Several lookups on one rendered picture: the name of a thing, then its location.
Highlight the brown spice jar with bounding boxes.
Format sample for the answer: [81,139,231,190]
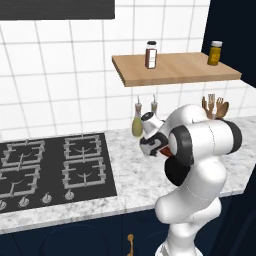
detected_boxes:
[144,40,158,70]

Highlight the red bowl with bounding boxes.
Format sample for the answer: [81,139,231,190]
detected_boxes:
[159,147,173,158]

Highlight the black gas hob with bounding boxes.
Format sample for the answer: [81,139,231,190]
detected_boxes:
[0,132,118,215]

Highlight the wooden wall shelf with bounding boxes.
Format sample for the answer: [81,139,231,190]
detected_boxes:
[111,51,243,88]

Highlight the navy oven front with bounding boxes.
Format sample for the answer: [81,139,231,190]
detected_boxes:
[0,214,123,256]

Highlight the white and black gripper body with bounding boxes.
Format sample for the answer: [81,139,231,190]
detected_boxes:
[139,131,172,158]

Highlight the brass cabinet handle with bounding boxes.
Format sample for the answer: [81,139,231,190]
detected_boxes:
[127,233,135,256]

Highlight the wooden fork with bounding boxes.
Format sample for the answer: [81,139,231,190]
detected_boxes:
[207,93,216,118]

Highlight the dark green oil bottle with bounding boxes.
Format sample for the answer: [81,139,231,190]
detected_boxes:
[150,94,159,114]

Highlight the yellow-green oil bottle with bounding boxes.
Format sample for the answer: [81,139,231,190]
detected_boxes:
[131,95,145,138]

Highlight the wooden spoon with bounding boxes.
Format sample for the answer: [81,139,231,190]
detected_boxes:
[215,96,230,120]

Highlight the dark range hood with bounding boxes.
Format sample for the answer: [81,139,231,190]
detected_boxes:
[0,0,116,22]

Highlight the yellow spice jar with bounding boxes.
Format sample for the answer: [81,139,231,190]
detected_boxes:
[207,40,223,67]

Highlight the navy base cabinet door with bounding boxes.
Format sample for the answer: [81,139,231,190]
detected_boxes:
[121,208,172,256]

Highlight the navy wall cabinet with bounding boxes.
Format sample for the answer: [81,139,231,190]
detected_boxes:
[201,0,256,88]

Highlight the navy side cabinet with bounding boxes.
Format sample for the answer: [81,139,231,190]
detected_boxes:
[199,164,256,256]

